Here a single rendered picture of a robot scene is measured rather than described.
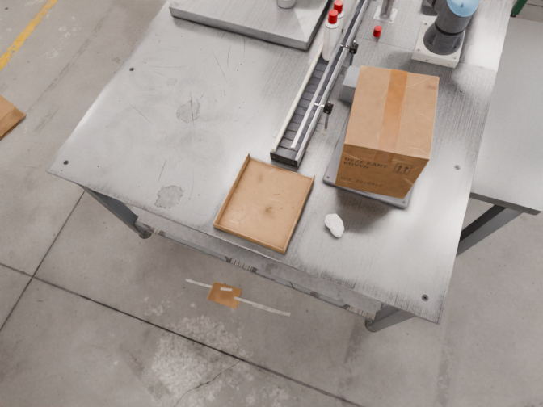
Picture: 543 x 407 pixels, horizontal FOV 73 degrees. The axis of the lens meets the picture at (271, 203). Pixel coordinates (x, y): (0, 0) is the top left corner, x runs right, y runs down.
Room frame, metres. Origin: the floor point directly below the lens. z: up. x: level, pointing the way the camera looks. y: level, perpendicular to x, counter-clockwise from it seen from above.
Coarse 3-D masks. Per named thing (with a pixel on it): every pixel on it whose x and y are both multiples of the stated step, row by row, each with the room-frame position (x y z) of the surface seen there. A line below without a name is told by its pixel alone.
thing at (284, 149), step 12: (360, 0) 1.41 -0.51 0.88; (348, 36) 1.24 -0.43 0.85; (324, 60) 1.10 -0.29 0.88; (336, 60) 1.09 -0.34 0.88; (324, 72) 1.04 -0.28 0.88; (312, 84) 0.99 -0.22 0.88; (324, 84) 0.98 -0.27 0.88; (312, 96) 0.93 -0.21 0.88; (300, 108) 0.88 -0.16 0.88; (300, 120) 0.82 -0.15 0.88; (288, 132) 0.78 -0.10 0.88; (288, 144) 0.73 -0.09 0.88; (300, 144) 0.72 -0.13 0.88; (288, 156) 0.68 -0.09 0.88
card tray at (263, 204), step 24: (240, 168) 0.66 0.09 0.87; (264, 168) 0.67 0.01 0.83; (240, 192) 0.58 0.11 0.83; (264, 192) 0.57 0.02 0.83; (288, 192) 0.56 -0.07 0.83; (216, 216) 0.49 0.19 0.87; (240, 216) 0.49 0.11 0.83; (264, 216) 0.48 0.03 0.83; (288, 216) 0.46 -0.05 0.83; (264, 240) 0.39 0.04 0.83; (288, 240) 0.37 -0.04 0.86
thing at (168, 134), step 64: (512, 0) 1.34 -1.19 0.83; (128, 64) 1.28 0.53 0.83; (192, 64) 1.23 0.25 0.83; (256, 64) 1.18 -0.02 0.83; (384, 64) 1.08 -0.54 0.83; (128, 128) 0.94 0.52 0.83; (192, 128) 0.89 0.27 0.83; (256, 128) 0.85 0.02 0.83; (320, 128) 0.81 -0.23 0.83; (448, 128) 0.73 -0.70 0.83; (128, 192) 0.65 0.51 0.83; (192, 192) 0.61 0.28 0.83; (320, 192) 0.54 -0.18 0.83; (448, 192) 0.47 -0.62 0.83; (320, 256) 0.31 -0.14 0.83; (384, 256) 0.28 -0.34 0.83; (448, 256) 0.25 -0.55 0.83
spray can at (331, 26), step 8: (328, 16) 1.12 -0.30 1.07; (336, 16) 1.10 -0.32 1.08; (328, 24) 1.11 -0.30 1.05; (336, 24) 1.10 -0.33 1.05; (328, 32) 1.10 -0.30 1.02; (336, 32) 1.10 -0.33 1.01; (328, 40) 1.09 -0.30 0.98; (336, 40) 1.10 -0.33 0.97; (328, 48) 1.09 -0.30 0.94; (328, 56) 1.09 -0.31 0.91
